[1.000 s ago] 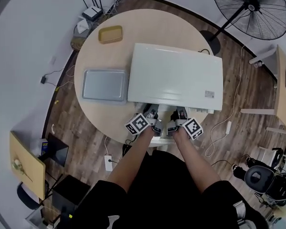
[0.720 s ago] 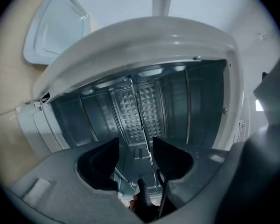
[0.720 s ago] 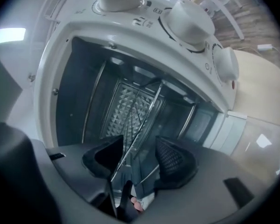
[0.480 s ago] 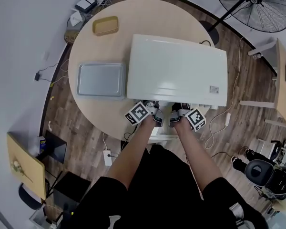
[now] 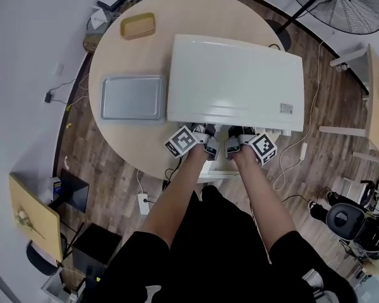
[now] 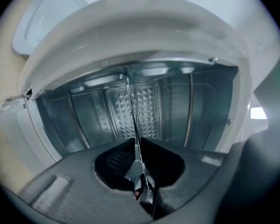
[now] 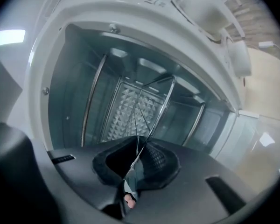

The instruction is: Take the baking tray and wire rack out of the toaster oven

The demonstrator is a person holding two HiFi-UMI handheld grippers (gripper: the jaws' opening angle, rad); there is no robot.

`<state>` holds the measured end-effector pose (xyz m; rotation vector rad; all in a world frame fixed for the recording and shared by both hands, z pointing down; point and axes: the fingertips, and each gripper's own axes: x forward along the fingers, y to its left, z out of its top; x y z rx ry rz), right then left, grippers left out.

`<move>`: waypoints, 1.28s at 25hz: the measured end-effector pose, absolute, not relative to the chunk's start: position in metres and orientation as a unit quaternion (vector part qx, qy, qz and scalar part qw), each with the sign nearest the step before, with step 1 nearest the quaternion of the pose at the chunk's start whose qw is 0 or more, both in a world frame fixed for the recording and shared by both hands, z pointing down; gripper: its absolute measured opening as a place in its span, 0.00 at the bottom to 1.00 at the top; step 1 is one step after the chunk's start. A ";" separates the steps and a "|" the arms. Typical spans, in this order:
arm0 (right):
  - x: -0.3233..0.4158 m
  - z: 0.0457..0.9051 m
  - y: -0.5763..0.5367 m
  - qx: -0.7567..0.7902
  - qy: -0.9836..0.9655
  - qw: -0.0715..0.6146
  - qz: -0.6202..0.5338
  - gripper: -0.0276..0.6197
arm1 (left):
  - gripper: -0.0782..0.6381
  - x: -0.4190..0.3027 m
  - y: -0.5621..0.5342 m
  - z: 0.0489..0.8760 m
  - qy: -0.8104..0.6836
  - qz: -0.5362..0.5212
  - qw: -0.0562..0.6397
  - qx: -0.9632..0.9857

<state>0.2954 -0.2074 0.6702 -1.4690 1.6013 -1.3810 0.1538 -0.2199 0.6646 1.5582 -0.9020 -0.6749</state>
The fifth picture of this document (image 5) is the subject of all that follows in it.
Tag white floor cable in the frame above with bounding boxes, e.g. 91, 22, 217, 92
273, 41, 325, 192

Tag person's left forearm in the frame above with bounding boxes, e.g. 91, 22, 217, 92
138, 145, 211, 258

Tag white toaster oven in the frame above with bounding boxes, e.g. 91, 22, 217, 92
166, 33, 305, 137

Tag yellow rectangular container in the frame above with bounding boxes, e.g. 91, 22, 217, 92
119, 12, 157, 40

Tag white storage box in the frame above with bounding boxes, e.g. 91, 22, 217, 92
40, 271, 72, 301

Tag person's right forearm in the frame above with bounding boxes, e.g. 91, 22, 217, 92
232, 150, 299, 264

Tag black box yellow sticker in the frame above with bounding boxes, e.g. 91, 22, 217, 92
71, 222, 123, 283

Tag black square table base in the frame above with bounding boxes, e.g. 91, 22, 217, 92
49, 168, 91, 214

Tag white artificial flower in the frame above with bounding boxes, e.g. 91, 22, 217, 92
15, 209, 47, 241

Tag small wooden table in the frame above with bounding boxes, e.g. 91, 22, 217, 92
8, 172, 64, 263

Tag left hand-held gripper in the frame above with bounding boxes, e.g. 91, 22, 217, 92
163, 123, 221, 162

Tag blue yellow box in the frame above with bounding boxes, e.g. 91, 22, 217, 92
50, 177, 63, 203

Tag cardboard box with cables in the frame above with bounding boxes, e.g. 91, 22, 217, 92
83, 27, 107, 54

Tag black round chair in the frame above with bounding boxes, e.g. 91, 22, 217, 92
327, 203, 367, 242

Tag black folding chair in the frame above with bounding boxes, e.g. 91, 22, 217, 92
25, 241, 64, 277

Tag silver baking tray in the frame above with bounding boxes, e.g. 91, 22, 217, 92
100, 74, 167, 126

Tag white long bar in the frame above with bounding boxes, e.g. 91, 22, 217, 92
197, 161, 241, 184

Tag grey waist strap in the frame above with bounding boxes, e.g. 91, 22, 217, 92
301, 268, 325, 299

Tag wooden desk white legs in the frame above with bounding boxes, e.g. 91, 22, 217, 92
318, 42, 379, 170

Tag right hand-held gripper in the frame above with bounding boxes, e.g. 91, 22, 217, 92
224, 126, 279, 167

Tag small white box device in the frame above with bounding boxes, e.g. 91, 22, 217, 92
90, 8, 107, 30

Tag person's black clothing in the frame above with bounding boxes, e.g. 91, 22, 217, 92
94, 184, 358, 303

